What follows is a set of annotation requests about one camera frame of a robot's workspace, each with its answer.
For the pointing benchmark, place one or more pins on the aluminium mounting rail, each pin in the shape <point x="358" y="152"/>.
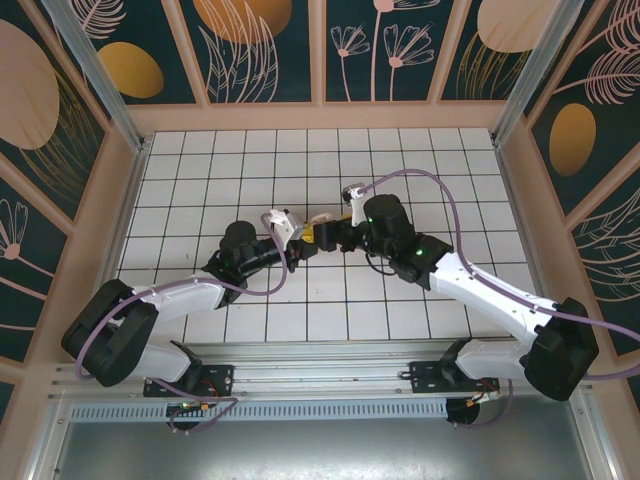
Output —
<point x="320" y="372"/>

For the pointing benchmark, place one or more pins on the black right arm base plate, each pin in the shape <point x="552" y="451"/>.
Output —
<point x="425" y="377"/>

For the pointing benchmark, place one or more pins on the aluminium side rail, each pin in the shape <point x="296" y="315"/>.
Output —
<point x="125" y="200"/>
<point x="515" y="200"/>

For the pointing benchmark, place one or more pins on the aluminium corner post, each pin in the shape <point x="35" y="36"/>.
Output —
<point x="92" y="65"/>
<point x="548" y="65"/>

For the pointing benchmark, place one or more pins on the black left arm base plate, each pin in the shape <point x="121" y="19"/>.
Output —
<point x="220" y="377"/>

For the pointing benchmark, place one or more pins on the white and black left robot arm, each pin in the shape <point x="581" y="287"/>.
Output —
<point x="180" y="297"/>

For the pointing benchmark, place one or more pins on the grey metal sheet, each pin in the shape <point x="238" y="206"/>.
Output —
<point x="320" y="450"/>

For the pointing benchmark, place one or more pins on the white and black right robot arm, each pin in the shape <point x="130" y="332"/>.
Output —
<point x="480" y="290"/>

